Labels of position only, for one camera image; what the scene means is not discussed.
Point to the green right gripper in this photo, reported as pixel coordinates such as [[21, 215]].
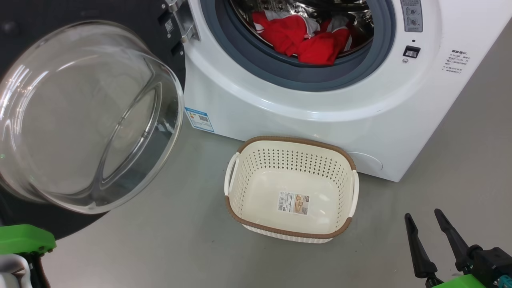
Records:
[[460, 282]]

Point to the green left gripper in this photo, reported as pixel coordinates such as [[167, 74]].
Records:
[[24, 240]]

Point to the black round glass washer door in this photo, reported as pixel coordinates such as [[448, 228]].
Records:
[[80, 120]]

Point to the red and white garment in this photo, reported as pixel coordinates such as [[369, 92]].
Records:
[[316, 46]]

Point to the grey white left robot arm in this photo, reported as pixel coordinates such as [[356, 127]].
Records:
[[14, 274]]

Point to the printed product label sticker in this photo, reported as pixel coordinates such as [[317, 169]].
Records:
[[294, 203]]

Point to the cream basket with brown rim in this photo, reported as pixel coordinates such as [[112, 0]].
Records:
[[292, 188]]

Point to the white front-load washing machine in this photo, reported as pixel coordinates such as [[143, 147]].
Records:
[[320, 112]]

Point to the metal door hinge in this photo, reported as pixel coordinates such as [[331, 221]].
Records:
[[186, 20]]

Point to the round white filter cover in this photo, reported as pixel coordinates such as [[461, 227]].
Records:
[[368, 163]]

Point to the blue energy label sticker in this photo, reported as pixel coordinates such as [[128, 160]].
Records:
[[199, 119]]

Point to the grey instruction label plate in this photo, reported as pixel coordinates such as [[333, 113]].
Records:
[[412, 16]]

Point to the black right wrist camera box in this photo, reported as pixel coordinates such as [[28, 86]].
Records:
[[494, 264]]

